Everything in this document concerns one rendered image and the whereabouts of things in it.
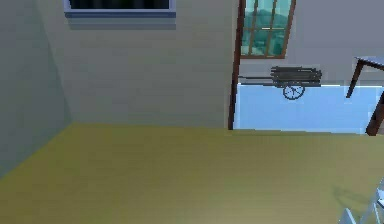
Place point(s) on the dark grey wheeled cart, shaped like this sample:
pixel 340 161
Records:
pixel 295 77

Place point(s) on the brown framed window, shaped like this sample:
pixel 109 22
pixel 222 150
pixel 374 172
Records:
pixel 266 30

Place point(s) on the dark brown wooden table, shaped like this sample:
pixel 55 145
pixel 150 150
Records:
pixel 373 66

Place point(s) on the grey framed window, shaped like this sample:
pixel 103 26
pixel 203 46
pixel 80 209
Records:
pixel 120 10

